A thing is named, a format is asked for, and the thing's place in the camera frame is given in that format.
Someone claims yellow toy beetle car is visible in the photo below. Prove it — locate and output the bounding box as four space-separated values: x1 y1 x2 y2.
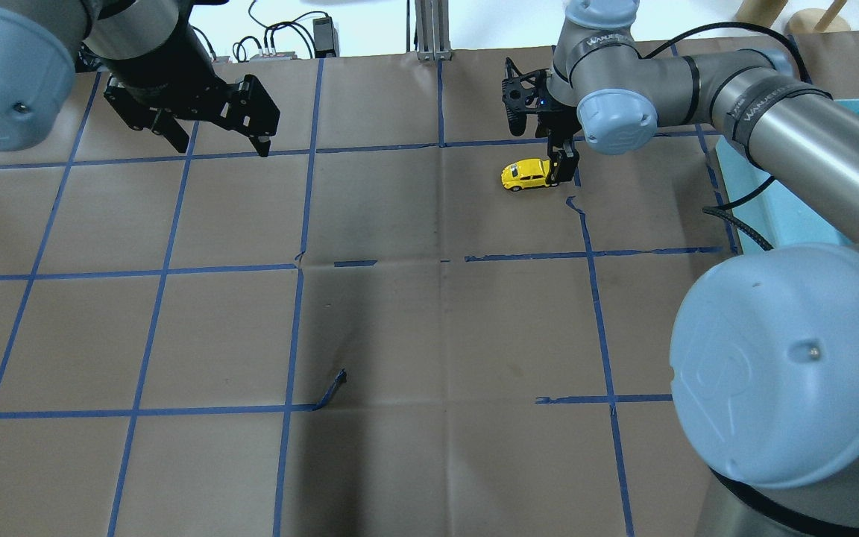
500 157 551 192

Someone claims aluminium frame post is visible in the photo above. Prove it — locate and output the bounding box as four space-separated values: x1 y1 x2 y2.
415 0 453 63

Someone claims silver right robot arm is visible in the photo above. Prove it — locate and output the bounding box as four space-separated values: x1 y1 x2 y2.
502 1 859 536

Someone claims brown paper table cover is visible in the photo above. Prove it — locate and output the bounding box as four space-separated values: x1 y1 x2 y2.
0 47 736 536

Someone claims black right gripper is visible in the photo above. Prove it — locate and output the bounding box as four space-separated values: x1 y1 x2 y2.
501 57 579 186

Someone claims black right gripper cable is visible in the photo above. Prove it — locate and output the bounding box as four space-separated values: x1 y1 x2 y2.
649 21 814 254

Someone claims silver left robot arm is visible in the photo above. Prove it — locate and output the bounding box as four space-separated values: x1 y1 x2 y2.
0 1 280 156

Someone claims light blue plastic bin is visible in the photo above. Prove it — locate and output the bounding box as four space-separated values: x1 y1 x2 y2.
715 94 859 247

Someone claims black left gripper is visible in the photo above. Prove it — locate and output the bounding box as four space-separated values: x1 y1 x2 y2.
85 22 280 157

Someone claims black power adapter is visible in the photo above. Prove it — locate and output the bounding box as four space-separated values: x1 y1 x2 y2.
312 15 340 58

